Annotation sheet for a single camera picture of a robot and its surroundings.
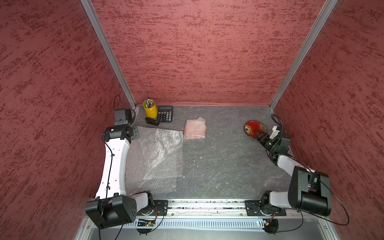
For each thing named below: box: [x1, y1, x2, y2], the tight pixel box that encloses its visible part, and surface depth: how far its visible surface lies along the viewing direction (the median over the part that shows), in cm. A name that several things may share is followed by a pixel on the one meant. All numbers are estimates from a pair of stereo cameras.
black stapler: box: [145, 117, 160, 126], surface depth 112 cm
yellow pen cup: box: [142, 99, 158, 119], surface depth 109 cm
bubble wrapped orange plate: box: [183, 116, 207, 140], surface depth 105 cm
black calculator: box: [157, 105, 173, 123], surface depth 115 cm
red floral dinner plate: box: [244, 120, 268, 139], surface depth 108 cm
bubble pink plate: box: [138, 126, 184, 180], surface depth 89 cm
